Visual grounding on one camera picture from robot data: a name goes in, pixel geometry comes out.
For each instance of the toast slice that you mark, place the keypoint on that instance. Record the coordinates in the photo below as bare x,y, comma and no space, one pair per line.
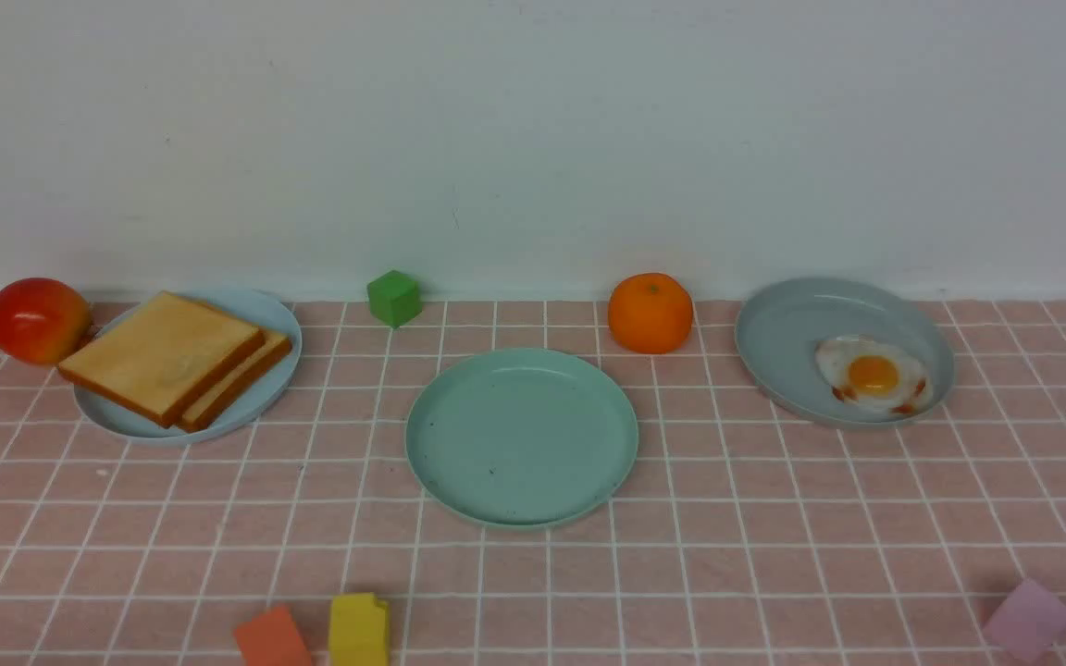
205,411
163,357

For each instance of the fried egg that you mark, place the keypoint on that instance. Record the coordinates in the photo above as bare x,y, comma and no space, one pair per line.
874,376

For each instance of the teal green centre plate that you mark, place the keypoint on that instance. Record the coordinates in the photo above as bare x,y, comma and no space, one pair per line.
522,438

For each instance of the orange tangerine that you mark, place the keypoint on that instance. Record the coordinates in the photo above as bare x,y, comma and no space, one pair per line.
650,313

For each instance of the green cube block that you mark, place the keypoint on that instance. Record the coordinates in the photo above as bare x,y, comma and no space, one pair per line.
395,298

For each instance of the grey blue plate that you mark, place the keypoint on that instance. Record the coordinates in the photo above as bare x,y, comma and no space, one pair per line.
778,328

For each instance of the yellow block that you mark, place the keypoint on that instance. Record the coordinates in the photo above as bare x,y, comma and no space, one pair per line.
359,630

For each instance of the orange block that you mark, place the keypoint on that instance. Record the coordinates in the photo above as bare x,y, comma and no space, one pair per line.
272,638

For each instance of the light blue plate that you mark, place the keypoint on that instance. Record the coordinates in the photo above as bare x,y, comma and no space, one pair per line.
244,394

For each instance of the red yellow apple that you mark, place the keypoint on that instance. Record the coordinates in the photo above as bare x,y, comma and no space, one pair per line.
43,321

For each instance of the pink block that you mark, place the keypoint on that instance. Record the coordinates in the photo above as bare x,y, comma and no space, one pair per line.
1027,623

